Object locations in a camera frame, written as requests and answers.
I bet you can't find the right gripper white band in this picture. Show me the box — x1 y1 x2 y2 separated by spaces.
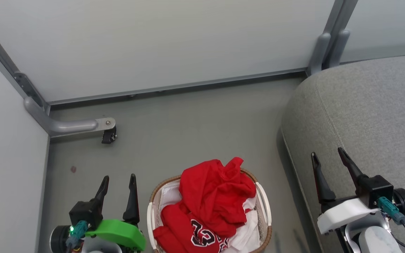
311 147 395 235

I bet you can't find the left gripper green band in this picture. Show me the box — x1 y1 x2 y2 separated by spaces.
70 174 147 253

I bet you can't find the red basketball jersey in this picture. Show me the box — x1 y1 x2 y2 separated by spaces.
153 157 257 253

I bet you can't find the white wicker-rimmed laundry basket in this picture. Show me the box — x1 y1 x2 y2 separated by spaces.
147 168 272 253

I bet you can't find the white clothing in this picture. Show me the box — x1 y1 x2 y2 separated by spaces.
159 181 260 253

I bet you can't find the black caster wheel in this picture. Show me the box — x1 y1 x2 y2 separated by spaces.
101 126 117 144

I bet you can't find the grey fabric sofa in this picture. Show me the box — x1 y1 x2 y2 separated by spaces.
281 53 405 253

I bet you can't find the black cable teal connector left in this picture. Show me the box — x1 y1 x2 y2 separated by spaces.
65 221 89 253

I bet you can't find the black cable teal connector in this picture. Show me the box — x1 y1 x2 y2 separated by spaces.
65 221 89 253
377 197 405 252

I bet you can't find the black cable teal connector right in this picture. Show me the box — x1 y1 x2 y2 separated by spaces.
377 197 405 252

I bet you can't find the grey partition post with foot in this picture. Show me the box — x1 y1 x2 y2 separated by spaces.
0 12 116 138

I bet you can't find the grey partition bottom rail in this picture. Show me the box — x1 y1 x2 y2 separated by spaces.
48 67 308 105

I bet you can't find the grey double partition post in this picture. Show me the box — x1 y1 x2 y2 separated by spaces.
306 0 359 76

